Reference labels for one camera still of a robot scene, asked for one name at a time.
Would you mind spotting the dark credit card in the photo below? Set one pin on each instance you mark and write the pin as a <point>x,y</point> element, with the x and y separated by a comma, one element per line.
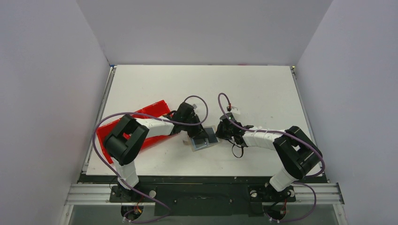
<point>211,135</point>

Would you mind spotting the grey credit card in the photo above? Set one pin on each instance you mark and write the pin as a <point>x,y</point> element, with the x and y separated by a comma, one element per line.
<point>199,143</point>

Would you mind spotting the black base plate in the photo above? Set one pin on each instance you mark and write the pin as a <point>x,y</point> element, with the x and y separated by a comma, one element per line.
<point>207,199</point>

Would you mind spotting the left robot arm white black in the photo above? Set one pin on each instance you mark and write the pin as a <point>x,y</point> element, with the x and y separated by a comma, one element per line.
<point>127,138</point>

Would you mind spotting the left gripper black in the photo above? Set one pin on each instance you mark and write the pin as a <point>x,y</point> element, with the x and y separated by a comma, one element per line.
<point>198,131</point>

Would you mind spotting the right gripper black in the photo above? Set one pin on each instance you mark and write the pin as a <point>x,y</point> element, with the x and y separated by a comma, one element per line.
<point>223,130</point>

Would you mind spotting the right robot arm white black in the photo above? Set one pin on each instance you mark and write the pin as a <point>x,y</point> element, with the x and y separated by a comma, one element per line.
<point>295,149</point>

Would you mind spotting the aluminium frame rail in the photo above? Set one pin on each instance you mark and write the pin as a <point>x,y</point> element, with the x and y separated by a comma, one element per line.
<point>100,194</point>

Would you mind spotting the beige card holder wallet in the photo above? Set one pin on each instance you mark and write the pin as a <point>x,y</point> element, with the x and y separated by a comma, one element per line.
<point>187,141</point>

